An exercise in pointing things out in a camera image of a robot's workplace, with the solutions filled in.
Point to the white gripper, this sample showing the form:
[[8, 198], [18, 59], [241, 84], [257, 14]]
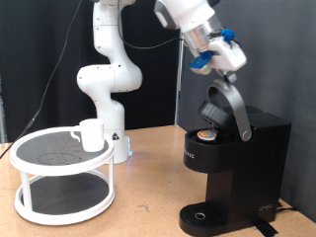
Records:
[[228, 56]]

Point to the orange-lid coffee pod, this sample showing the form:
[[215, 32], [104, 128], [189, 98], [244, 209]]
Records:
[[207, 134]]

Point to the black Keurig coffee machine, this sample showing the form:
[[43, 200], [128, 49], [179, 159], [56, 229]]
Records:
[[243, 164]]

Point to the white mug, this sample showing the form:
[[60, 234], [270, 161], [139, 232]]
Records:
[[92, 135]]

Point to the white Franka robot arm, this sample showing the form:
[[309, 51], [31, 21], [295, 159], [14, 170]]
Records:
[[108, 79]]

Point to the dark gray panel board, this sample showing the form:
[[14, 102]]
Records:
[[279, 33]]

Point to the black tape strip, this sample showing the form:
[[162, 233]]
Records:
[[265, 227]]

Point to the white two-tier turntable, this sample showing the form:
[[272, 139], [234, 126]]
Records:
[[62, 169]]

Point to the black curtain backdrop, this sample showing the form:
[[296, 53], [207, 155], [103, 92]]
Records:
[[33, 65]]

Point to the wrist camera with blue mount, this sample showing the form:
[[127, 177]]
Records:
[[200, 61]]

